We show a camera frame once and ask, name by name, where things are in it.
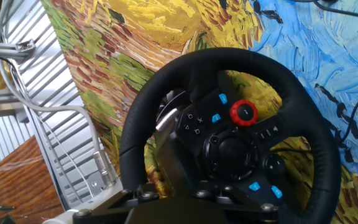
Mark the black racing steering wheel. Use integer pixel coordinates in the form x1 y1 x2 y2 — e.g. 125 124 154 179
119 47 342 224

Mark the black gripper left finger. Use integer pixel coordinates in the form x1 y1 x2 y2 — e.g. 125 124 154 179
72 183 162 224

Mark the black steering wheel usb cable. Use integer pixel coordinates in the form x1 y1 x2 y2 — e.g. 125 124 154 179
290 0 358 147

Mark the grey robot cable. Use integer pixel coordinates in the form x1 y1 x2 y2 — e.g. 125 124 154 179
0 0 117 188

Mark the painted wheat field mat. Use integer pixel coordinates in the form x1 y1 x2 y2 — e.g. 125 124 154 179
40 0 358 224

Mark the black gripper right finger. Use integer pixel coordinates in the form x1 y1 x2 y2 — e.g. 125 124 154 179
193 185 280 224

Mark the aluminium profile bracket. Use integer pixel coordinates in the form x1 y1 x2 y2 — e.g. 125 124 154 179
0 39 37 63

